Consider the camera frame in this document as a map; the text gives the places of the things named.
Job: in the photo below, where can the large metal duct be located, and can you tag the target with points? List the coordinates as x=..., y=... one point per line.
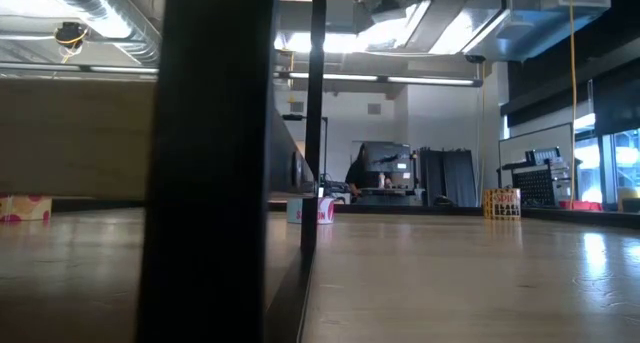
x=525, y=13

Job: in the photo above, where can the black shelf side frame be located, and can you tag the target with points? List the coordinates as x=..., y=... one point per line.
x=210, y=158

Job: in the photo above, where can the dark folding screen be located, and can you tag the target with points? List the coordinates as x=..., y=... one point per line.
x=450, y=178

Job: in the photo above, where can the wall vent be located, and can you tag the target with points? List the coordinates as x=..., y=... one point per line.
x=374, y=108
x=296, y=107

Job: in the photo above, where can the black perforated rack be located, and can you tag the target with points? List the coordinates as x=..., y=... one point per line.
x=535, y=188

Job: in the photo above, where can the wooden shelf board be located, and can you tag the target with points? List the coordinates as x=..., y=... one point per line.
x=75, y=138

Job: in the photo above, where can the red bin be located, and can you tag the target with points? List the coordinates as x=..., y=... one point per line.
x=580, y=205

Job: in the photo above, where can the white red salmon can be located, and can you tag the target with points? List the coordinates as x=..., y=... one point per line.
x=326, y=210

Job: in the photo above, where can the black ceiling camera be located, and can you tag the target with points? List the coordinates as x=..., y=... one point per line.
x=475, y=59

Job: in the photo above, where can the long tube light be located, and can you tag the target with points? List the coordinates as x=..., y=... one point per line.
x=430, y=81
x=115, y=69

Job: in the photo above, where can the person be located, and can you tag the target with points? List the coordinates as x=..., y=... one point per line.
x=356, y=175

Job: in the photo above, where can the yellow object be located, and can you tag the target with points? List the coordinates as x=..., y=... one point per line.
x=627, y=193

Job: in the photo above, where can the silver spiral duct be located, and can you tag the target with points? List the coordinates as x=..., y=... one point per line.
x=125, y=28

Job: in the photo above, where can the window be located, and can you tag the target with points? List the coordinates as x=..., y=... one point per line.
x=625, y=158

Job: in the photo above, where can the white bottle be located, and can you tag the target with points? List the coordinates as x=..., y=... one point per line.
x=382, y=181

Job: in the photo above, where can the white board panel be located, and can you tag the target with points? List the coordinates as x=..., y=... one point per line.
x=535, y=138

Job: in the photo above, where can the dark desk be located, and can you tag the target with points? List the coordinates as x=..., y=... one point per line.
x=390, y=198

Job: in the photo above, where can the yellow spicy black beans can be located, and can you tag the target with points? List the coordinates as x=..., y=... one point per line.
x=501, y=205

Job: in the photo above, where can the computer monitor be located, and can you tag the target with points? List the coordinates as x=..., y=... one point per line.
x=395, y=158

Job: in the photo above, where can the black stand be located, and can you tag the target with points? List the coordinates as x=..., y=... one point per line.
x=292, y=117

